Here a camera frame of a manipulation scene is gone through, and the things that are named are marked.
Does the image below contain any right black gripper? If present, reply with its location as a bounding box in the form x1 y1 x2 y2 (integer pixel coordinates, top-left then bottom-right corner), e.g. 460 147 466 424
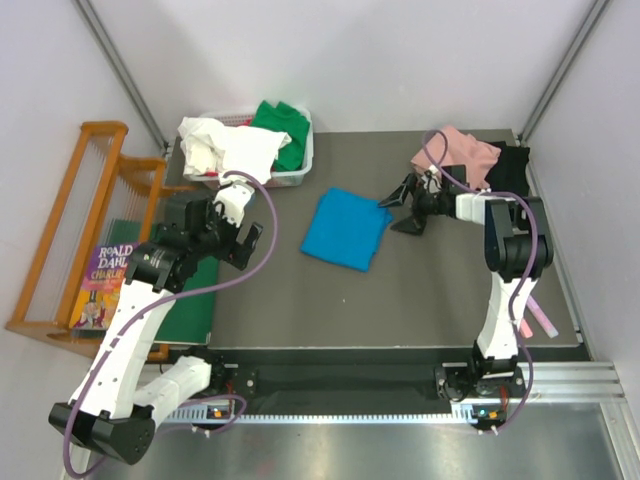
379 174 449 236

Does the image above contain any blue t-shirt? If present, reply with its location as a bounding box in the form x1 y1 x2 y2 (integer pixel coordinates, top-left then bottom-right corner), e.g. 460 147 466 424
300 187 393 272

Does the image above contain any white t-shirt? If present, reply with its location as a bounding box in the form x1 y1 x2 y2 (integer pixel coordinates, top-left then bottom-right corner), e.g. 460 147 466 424
178 117 291 185

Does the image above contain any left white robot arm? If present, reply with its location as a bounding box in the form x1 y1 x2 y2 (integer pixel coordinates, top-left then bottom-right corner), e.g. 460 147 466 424
49 185 262 465

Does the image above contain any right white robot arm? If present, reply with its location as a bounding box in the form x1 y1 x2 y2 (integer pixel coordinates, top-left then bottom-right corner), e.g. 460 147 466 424
378 165 554 396

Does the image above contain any white plastic laundry basket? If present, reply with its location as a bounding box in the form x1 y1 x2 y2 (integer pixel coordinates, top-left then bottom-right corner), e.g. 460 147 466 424
183 104 314 190

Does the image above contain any pink folded t-shirt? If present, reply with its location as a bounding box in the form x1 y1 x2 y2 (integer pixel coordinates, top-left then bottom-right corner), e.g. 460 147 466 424
426 125 501 190

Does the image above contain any black folded t-shirt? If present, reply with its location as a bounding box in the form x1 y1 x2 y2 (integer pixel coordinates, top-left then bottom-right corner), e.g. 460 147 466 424
485 141 530 198

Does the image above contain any green t-shirt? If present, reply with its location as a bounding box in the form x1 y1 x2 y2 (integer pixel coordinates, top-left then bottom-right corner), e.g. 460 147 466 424
248 99 311 172

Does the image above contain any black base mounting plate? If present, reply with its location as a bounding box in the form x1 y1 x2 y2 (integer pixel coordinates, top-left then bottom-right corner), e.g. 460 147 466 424
231 363 526 402

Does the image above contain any Roald Dahl book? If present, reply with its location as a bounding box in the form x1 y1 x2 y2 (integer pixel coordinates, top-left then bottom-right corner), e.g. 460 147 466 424
69 242 138 330

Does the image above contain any wooden book rack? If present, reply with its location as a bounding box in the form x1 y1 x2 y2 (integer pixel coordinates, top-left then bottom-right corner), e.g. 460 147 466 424
5 121 180 358

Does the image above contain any pink highlighter pen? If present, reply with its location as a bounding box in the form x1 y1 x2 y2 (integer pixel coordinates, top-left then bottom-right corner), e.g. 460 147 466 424
519 319 533 339

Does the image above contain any lilac highlighter pen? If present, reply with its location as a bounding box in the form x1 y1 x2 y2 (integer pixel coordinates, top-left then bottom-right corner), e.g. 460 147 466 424
527 296 559 339

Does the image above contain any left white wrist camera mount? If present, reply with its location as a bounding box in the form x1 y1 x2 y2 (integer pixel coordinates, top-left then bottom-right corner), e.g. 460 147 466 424
213 180 255 228

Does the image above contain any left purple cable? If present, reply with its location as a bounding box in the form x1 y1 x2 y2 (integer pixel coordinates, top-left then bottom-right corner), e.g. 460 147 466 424
63 170 279 476

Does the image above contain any purple cable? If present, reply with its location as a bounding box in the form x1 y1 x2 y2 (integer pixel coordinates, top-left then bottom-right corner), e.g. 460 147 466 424
422 129 544 437
63 170 279 476

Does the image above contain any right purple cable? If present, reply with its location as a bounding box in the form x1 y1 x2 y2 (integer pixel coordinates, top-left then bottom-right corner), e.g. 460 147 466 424
422 129 544 437

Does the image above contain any white slotted cable duct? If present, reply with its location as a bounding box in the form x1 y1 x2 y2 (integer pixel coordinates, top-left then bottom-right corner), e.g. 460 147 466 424
154 403 506 426

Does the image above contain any right aluminium frame post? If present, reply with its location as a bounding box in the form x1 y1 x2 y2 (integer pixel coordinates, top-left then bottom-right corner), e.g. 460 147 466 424
516 0 612 145

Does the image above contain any aluminium frame post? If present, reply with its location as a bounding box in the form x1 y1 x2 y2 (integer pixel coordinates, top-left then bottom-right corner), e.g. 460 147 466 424
516 0 612 145
71 0 170 153

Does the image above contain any left aluminium frame post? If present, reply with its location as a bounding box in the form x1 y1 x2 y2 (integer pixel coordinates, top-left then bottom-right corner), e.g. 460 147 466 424
71 0 170 153

